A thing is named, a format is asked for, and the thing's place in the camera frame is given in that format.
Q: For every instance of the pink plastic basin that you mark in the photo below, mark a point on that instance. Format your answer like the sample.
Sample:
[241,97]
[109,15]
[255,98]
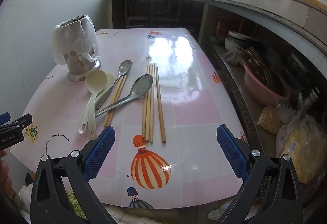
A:
[260,91]

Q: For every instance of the metal utensil holder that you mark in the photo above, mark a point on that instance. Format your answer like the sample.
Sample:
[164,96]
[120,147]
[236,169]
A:
[79,70]

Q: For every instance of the white plastic bag liner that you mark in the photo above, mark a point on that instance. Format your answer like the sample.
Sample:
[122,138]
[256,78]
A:
[71,37]

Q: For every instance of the white fluffy clothing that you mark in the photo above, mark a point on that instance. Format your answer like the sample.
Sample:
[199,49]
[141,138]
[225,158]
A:
[132,216]

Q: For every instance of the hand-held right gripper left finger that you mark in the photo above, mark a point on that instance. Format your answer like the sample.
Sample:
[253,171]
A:
[101,152]

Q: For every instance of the person's left forearm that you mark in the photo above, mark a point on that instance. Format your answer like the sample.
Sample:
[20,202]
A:
[24,198]

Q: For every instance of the large metal spoon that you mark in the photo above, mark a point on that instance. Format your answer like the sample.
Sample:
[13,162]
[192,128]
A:
[141,86]

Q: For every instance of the small metal spoon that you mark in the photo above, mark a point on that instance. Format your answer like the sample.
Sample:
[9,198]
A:
[125,67]

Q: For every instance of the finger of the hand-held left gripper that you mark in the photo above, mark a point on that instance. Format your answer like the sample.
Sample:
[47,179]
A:
[3,118]
[23,121]

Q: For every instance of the pink printed tablecloth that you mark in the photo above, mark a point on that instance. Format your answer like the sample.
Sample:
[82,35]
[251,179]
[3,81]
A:
[191,137]

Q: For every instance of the stack of ceramic bowls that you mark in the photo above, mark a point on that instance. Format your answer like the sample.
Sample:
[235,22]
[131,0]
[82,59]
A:
[236,37]

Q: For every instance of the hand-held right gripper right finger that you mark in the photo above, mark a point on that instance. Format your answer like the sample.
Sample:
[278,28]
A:
[231,152]

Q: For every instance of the clear crumpled plastic bag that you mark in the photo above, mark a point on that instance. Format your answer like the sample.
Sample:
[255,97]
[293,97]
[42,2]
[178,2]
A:
[232,55]

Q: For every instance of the bag of corn kernels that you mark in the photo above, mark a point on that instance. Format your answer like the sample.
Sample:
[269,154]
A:
[268,119]

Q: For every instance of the cream plastic spoon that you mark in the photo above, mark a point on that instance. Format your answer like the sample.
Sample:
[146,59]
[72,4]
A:
[110,81]
[95,80]

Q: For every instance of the concrete kitchen counter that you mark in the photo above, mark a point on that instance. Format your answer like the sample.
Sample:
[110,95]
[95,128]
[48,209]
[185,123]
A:
[255,1]

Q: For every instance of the yellow plastic bag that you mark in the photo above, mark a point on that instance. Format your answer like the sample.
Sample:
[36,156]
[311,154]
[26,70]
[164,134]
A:
[304,147]

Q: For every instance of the perforated metal rack shelf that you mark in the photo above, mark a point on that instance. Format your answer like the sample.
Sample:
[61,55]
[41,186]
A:
[237,96]

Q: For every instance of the person's left hand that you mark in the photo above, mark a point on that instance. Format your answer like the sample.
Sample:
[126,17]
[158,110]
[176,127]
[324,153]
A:
[6,178]

